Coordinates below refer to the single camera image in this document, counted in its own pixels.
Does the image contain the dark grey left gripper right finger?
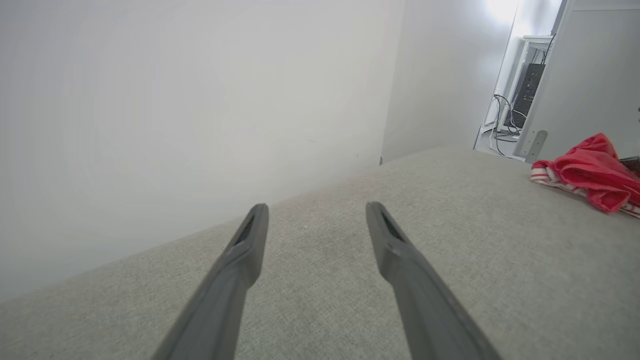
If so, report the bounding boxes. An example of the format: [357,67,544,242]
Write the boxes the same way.
[366,201,504,360]

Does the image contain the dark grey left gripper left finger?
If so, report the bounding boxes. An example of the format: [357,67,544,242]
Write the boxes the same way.
[150,202,270,360]

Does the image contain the red and white shirt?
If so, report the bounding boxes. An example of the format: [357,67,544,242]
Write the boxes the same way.
[530,132,640,220]

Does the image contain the grey fabric sofa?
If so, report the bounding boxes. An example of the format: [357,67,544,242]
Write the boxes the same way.
[0,146,640,360]

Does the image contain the black computer tower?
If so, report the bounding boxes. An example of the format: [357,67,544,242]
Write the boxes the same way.
[505,63,546,130]

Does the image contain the white shelf unit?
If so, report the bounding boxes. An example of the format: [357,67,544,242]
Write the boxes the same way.
[479,34,556,151]

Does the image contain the grey metal foot bracket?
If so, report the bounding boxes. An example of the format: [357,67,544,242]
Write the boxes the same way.
[525,130,549,165]

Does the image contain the black floor cable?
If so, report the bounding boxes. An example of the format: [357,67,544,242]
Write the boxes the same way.
[492,93,527,144]

